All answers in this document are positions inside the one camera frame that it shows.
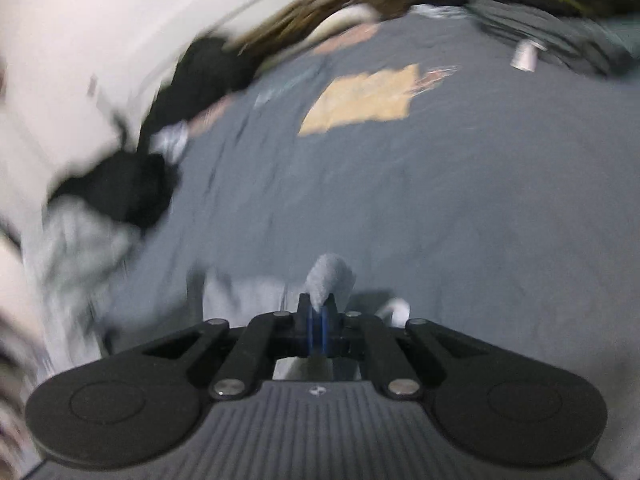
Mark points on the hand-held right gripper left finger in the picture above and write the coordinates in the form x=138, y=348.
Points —
x=312, y=330

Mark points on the white sock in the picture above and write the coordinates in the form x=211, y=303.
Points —
x=170, y=140

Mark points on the folded grey pants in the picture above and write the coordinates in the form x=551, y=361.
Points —
x=550, y=30

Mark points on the black garment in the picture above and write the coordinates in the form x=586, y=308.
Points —
x=120, y=190

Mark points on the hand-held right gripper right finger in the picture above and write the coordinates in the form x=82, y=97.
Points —
x=326, y=330

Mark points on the folded brown blanket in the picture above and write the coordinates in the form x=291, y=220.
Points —
x=290, y=20

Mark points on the grey sweatshirt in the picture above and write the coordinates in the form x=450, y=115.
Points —
x=330, y=270

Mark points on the printed grey quilt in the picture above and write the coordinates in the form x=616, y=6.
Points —
x=400, y=185

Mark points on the light grey t-shirt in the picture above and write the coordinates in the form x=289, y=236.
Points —
x=80, y=260

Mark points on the black jacket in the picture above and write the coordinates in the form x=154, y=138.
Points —
x=200, y=75

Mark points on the white pillow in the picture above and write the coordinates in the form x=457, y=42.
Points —
x=350, y=17

